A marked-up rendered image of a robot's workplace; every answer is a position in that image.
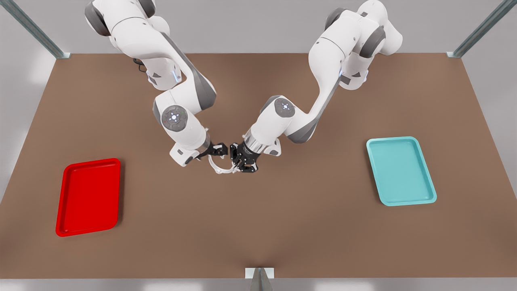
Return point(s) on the red rectangular tray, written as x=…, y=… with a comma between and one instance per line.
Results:
x=89, y=197

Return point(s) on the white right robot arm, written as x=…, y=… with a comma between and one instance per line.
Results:
x=177, y=101

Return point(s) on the silver frame post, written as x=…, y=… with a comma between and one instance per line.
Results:
x=259, y=279
x=35, y=29
x=480, y=29

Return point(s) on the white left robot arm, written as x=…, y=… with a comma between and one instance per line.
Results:
x=323, y=64

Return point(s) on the white drainage pipe clamp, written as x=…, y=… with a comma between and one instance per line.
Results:
x=220, y=167

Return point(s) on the teal rectangular tray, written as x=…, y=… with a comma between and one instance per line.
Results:
x=400, y=170

